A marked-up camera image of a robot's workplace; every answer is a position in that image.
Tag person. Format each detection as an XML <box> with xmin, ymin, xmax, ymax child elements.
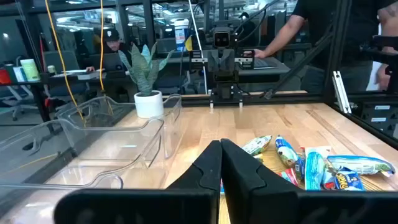
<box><xmin>374</xmin><ymin>0</ymin><xmax>398</xmax><ymax>91</ymax></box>
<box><xmin>238</xmin><ymin>11</ymin><xmax>259</xmax><ymax>44</ymax></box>
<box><xmin>85</xmin><ymin>27</ymin><xmax>133</xmax><ymax>74</ymax></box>
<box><xmin>243</xmin><ymin>0</ymin><xmax>382</xmax><ymax>94</ymax></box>

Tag white and green granola bar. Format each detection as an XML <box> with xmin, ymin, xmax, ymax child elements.
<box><xmin>241</xmin><ymin>134</ymin><xmax>273</xmax><ymax>156</ymax></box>

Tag black keyboard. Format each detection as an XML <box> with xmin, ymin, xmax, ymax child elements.
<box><xmin>253</xmin><ymin>58</ymin><xmax>279</xmax><ymax>69</ymax></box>

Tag red container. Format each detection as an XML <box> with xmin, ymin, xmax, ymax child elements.
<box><xmin>0</xmin><ymin>67</ymin><xmax>12</xmax><ymax>85</ymax></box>

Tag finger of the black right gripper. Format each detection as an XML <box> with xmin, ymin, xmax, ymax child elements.
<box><xmin>207</xmin><ymin>49</ymin><xmax>222</xmax><ymax>72</ymax></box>
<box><xmin>221</xmin><ymin>49</ymin><xmax>236</xmax><ymax>72</ymax></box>

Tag long light blue granola bar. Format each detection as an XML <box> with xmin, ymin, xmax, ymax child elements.
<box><xmin>303</xmin><ymin>146</ymin><xmax>332</xmax><ymax>191</ymax></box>

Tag office chair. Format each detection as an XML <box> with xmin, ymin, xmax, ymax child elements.
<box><xmin>0</xmin><ymin>83</ymin><xmax>39</xmax><ymax>122</ymax></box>

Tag snake plant in white pot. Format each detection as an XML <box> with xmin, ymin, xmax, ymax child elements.
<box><xmin>118</xmin><ymin>42</ymin><xmax>175</xmax><ymax>119</ymax></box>

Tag green and white canister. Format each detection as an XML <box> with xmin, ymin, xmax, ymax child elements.
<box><xmin>20</xmin><ymin>58</ymin><xmax>40</xmax><ymax>82</ymax></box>

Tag grey desk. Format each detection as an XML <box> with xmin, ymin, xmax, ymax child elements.
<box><xmin>238</xmin><ymin>57</ymin><xmax>292</xmax><ymax>77</ymax></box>

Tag black frame post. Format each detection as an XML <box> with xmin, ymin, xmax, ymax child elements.
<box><xmin>323</xmin><ymin>0</ymin><xmax>354</xmax><ymax>97</ymax></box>

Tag black frame beam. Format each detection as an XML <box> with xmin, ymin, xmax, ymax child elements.
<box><xmin>329</xmin><ymin>101</ymin><xmax>398</xmax><ymax>150</ymax></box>

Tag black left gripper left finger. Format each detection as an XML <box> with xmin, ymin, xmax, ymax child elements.
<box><xmin>53</xmin><ymin>139</ymin><xmax>223</xmax><ymax>224</ymax></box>

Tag white cable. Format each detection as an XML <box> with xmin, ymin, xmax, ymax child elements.
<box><xmin>187</xmin><ymin>0</ymin><xmax>208</xmax><ymax>95</ymax></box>

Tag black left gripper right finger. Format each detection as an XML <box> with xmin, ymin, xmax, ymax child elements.
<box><xmin>220</xmin><ymin>138</ymin><xmax>398</xmax><ymax>224</ymax></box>

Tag silver metal bracket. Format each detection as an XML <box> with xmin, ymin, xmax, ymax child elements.
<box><xmin>331</xmin><ymin>70</ymin><xmax>352</xmax><ymax>114</ymax></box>

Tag yellow cable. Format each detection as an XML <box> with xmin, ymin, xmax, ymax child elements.
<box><xmin>98</xmin><ymin>0</ymin><xmax>114</xmax><ymax>116</ymax></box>
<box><xmin>44</xmin><ymin>0</ymin><xmax>87</xmax><ymax>126</ymax></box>

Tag white wipes canister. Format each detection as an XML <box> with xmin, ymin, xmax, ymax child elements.
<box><xmin>174</xmin><ymin>18</ymin><xmax>190</xmax><ymax>52</ymax></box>

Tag black diagonal frame brace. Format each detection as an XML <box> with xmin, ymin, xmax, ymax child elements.
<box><xmin>263</xmin><ymin>30</ymin><xmax>335</xmax><ymax>100</ymax></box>

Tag blue granola bar dark ends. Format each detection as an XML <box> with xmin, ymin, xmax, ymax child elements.
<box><xmin>274</xmin><ymin>134</ymin><xmax>307</xmax><ymax>182</ymax></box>

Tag clear plastic bin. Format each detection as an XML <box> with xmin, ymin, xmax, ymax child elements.
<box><xmin>0</xmin><ymin>117</ymin><xmax>165</xmax><ymax>189</ymax></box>
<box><xmin>0</xmin><ymin>173</ymin><xmax>124</xmax><ymax>218</ymax></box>
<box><xmin>55</xmin><ymin>94</ymin><xmax>183</xmax><ymax>162</ymax></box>

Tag blue chocolate chip granola bar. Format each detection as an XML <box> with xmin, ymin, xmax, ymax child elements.
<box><xmin>326</xmin><ymin>154</ymin><xmax>396</xmax><ymax>177</ymax></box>

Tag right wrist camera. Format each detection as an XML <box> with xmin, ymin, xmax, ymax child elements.
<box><xmin>212</xmin><ymin>26</ymin><xmax>231</xmax><ymax>49</ymax></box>

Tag blue granola bar red patch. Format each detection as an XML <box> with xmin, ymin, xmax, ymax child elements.
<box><xmin>277</xmin><ymin>167</ymin><xmax>300</xmax><ymax>187</ymax></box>

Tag black desk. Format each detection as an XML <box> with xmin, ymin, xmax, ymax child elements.
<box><xmin>0</xmin><ymin>70</ymin><xmax>128</xmax><ymax>94</ymax></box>

